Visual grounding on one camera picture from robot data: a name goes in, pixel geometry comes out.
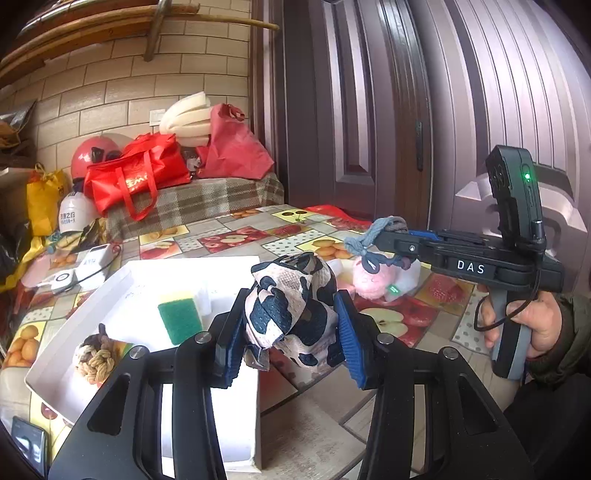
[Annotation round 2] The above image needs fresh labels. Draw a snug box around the braided brown rope toy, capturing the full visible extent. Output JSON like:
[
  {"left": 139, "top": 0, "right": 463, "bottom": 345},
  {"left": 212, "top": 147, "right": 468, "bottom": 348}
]
[{"left": 72, "top": 323, "right": 117, "bottom": 387}]

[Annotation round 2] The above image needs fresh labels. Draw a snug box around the blue grey rope toy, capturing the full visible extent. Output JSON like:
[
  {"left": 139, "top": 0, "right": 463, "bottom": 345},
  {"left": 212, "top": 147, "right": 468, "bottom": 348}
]
[{"left": 342, "top": 216, "right": 413, "bottom": 275}]

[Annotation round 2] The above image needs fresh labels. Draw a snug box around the yellow green sponge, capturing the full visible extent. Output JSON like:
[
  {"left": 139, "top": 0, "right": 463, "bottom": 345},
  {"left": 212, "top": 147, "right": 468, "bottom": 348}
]
[{"left": 157, "top": 298, "right": 205, "bottom": 346}]

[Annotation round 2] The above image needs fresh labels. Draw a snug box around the pink plush toy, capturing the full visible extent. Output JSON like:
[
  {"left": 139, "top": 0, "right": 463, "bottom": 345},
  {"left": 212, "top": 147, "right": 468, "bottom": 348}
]
[{"left": 352, "top": 258, "right": 399, "bottom": 300}]

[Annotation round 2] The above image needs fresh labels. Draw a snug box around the white foam block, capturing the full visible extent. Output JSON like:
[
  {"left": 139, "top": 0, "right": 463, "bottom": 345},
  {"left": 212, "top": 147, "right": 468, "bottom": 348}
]
[{"left": 328, "top": 259, "right": 355, "bottom": 288}]

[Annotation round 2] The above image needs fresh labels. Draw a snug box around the fruit pattern tablecloth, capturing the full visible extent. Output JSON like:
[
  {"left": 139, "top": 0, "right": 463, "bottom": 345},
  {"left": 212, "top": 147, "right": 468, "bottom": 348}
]
[{"left": 0, "top": 204, "right": 523, "bottom": 480}]

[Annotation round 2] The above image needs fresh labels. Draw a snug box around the smartphone with photo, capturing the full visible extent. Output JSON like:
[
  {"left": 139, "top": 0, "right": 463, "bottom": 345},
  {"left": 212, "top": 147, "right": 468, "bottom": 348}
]
[{"left": 11, "top": 416, "right": 48, "bottom": 479}]

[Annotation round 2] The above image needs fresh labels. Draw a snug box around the white shallow tray box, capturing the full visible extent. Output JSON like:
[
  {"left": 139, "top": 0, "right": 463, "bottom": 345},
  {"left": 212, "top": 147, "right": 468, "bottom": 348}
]
[{"left": 24, "top": 256, "right": 260, "bottom": 474}]

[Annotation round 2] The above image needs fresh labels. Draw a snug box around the white power bank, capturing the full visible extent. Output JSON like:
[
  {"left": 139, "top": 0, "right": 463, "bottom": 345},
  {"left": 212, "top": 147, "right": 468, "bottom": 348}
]
[{"left": 75, "top": 244, "right": 114, "bottom": 292}]

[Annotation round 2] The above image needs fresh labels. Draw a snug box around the flat red gift bag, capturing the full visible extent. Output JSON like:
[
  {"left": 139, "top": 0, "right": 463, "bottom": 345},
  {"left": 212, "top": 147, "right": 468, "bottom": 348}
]
[{"left": 305, "top": 204, "right": 370, "bottom": 230}]

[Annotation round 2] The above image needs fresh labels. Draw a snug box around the dark wooden door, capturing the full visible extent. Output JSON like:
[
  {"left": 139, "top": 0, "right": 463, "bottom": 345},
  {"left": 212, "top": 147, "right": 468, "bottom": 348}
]
[{"left": 250, "top": 0, "right": 590, "bottom": 293}]

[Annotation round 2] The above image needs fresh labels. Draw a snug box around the white safety helmet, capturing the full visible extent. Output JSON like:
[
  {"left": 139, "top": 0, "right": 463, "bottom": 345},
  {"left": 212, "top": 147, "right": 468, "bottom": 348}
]
[{"left": 58, "top": 192, "right": 99, "bottom": 234}]

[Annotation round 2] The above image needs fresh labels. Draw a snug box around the plaid blanket covered bench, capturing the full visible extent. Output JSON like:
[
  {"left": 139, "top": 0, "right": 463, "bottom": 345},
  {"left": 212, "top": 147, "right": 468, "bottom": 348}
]
[{"left": 105, "top": 173, "right": 284, "bottom": 240}]

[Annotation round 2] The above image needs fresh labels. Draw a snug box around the glossy red tote bag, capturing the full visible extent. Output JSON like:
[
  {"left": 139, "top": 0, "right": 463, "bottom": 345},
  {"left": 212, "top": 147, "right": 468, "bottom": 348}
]
[{"left": 83, "top": 133, "right": 191, "bottom": 222}]

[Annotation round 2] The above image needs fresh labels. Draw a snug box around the yellow shopping bag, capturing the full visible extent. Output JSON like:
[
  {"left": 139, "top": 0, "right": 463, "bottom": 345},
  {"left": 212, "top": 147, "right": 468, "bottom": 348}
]
[{"left": 26, "top": 163, "right": 69, "bottom": 237}]

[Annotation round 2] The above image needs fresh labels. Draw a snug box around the pink red helmet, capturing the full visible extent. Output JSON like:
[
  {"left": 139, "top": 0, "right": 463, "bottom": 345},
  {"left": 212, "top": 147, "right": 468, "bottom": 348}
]
[{"left": 71, "top": 136, "right": 121, "bottom": 180}]

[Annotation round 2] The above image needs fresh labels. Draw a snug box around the dark red fabric bag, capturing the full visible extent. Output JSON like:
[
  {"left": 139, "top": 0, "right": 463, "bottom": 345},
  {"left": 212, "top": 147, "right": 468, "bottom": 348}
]
[{"left": 197, "top": 104, "right": 274, "bottom": 180}]

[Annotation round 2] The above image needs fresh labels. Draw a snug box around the cream foam roll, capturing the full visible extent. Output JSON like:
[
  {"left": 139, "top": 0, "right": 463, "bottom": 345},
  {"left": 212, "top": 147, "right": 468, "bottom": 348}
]
[{"left": 159, "top": 91, "right": 212, "bottom": 147}]

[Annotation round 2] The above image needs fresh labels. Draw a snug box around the black camera module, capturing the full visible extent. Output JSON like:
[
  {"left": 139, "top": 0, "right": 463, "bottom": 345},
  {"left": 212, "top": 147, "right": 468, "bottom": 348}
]
[{"left": 485, "top": 145, "right": 547, "bottom": 255}]

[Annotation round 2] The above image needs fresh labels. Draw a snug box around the white round wireless charger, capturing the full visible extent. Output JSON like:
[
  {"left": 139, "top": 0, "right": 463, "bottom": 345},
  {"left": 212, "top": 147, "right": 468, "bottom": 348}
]
[{"left": 37, "top": 269, "right": 77, "bottom": 294}]

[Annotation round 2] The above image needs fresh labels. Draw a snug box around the black cable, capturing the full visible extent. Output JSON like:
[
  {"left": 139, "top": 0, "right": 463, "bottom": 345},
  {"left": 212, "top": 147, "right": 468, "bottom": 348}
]
[{"left": 68, "top": 241, "right": 123, "bottom": 289}]

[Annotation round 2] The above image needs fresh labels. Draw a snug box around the wall light switch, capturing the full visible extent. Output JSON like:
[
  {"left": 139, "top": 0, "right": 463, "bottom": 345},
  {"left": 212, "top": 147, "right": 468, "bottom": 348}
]
[{"left": 149, "top": 109, "right": 166, "bottom": 127}]

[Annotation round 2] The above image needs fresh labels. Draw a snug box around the wooden wall shelf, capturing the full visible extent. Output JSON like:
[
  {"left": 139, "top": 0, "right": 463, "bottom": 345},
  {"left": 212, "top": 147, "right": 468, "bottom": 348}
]
[{"left": 1, "top": 100, "right": 37, "bottom": 184}]

